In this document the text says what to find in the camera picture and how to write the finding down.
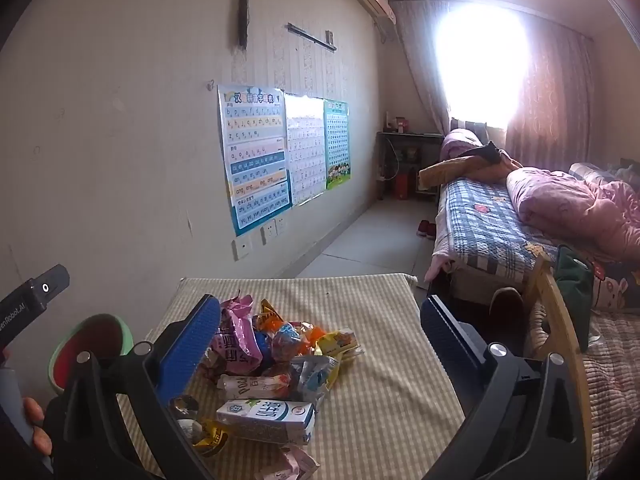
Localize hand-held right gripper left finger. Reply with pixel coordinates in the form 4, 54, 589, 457
42, 294, 222, 480

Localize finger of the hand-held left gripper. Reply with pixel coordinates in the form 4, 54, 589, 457
32, 264, 71, 311

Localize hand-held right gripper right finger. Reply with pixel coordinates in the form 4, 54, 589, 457
421, 296, 593, 480

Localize pink snack wrapper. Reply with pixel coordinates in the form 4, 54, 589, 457
210, 296, 264, 376

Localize green bin with red inside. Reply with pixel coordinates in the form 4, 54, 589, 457
48, 313, 135, 396

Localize orange yellow snack wrapper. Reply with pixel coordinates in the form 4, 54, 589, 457
252, 299, 288, 333

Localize person's left hand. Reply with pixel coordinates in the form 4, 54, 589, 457
22, 398, 53, 456

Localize silver foil wrapper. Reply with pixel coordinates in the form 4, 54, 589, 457
170, 395, 203, 441

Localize white wrapper with red print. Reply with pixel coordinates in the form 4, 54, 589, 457
217, 372, 293, 401

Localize beige checked tablecloth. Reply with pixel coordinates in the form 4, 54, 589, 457
117, 272, 468, 480

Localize blue snack wrapper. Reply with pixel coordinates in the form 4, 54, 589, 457
270, 322, 304, 361

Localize yellow black wrapper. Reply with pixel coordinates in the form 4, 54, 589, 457
192, 420, 230, 456

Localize white blue milk carton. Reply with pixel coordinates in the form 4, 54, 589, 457
216, 397, 317, 446

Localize small orange candy wrapper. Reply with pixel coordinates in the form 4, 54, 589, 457
300, 325, 327, 356

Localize bed with blue checked sheet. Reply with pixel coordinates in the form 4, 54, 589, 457
425, 175, 640, 306

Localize white blue plastic wrapper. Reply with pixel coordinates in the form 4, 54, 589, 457
290, 352, 343, 408

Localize green cloth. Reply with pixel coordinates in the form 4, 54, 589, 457
556, 245, 597, 352

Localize pale pink wrapper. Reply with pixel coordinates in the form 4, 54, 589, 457
255, 442, 321, 480

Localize red container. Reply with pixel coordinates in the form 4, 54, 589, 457
394, 170, 417, 200

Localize tan coat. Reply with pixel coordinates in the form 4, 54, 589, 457
419, 152, 521, 193

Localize pink quilt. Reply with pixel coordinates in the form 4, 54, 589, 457
506, 167, 640, 261

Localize pig print blanket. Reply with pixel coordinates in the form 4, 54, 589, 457
590, 260, 640, 316

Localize black garment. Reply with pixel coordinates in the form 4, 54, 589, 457
457, 141, 502, 166

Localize purple pillow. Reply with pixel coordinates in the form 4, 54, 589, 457
440, 128, 488, 166

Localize dark desk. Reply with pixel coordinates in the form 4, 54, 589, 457
376, 130, 445, 201

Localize striped pillow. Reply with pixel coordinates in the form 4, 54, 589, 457
570, 162, 617, 187

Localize pink patterned curtain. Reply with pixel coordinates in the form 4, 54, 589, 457
505, 25, 598, 173
390, 0, 451, 136

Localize bright window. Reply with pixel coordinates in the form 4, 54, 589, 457
435, 2, 531, 128

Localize dark hanging strip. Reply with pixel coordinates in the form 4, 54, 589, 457
236, 0, 251, 50

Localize beige corduroy blanket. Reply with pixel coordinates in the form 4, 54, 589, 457
527, 305, 640, 461

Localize blue letter wall poster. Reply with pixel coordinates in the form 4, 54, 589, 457
216, 83, 293, 237

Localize white chart wall poster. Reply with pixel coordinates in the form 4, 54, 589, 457
284, 92, 328, 207

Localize green chart wall poster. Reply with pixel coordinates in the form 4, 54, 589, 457
323, 99, 352, 191

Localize black wall rail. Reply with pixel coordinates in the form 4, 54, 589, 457
286, 22, 337, 53

